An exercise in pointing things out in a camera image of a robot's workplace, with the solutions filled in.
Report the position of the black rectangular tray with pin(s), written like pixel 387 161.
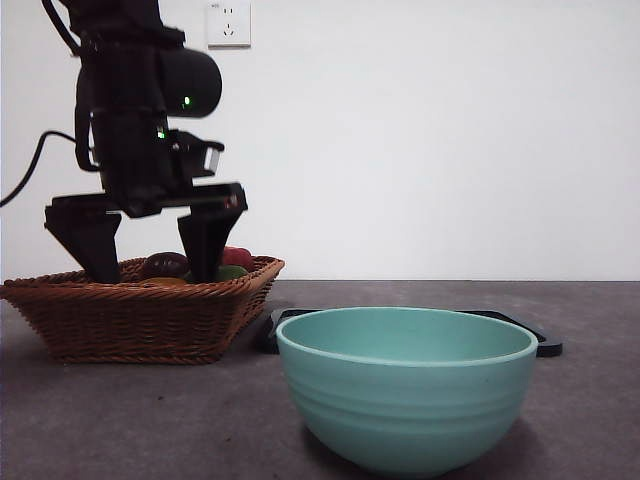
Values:
pixel 267 335

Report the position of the red apple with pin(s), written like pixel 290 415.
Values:
pixel 237 256

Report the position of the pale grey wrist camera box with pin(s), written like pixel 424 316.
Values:
pixel 200 155

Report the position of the teal ribbed bowl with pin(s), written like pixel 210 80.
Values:
pixel 407 400

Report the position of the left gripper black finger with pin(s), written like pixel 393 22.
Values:
pixel 205 240
pixel 92 240

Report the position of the brown wicker basket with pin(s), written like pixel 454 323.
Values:
pixel 130 320

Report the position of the white wall power socket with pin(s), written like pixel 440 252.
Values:
pixel 230 25

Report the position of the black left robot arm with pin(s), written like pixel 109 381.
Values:
pixel 125 65

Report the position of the dark purple round fruit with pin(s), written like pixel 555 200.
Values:
pixel 165 265

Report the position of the green avocado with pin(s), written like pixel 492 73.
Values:
pixel 231 273

